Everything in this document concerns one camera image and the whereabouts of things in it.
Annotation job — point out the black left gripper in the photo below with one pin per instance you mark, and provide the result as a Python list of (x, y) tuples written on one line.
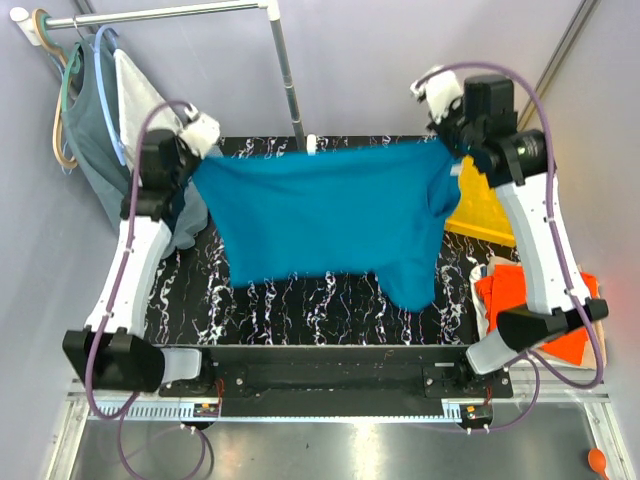
[(182, 147)]

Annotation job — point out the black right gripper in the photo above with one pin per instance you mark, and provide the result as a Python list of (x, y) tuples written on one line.
[(440, 127)]

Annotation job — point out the blue t-shirt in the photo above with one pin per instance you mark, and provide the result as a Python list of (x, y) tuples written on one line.
[(377, 209)]

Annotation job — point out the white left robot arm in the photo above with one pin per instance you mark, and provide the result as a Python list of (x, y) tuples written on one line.
[(110, 351)]

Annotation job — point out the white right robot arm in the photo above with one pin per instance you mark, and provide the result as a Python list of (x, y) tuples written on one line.
[(558, 300)]

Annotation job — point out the white hanging shirt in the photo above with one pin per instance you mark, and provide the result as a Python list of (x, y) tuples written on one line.
[(137, 97)]

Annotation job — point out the light blue hanger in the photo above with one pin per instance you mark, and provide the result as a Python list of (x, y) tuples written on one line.
[(116, 143)]

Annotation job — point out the grey-green hanging shirt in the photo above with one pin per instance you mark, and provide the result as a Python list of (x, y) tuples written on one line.
[(89, 141)]

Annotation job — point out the yellow plastic bin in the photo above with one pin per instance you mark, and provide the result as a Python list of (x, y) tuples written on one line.
[(479, 214)]

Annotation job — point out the green hanger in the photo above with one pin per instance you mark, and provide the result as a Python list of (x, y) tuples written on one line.
[(72, 68)]

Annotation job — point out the white folded t-shirt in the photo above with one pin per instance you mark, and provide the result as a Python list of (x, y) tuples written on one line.
[(478, 273)]

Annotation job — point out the orange folded t-shirt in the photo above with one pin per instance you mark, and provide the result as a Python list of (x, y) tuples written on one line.
[(504, 289)]

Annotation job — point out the metal clothes rack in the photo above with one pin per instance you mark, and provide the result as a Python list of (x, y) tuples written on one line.
[(274, 16)]

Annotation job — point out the wooden hanger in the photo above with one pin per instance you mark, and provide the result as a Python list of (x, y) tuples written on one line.
[(55, 51)]

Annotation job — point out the orange rubber bulb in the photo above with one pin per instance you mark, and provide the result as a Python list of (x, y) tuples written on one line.
[(597, 461)]

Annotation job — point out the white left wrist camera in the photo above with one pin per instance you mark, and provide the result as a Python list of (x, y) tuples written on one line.
[(200, 133)]

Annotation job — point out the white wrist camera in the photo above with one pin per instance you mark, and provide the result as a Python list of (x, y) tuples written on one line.
[(440, 89), (200, 133)]

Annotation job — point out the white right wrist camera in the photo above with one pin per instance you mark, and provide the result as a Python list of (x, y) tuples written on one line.
[(440, 89)]

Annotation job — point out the aluminium corner rail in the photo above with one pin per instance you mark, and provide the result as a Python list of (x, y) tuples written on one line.
[(577, 24)]

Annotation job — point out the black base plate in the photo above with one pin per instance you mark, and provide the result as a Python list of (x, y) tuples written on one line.
[(339, 383)]

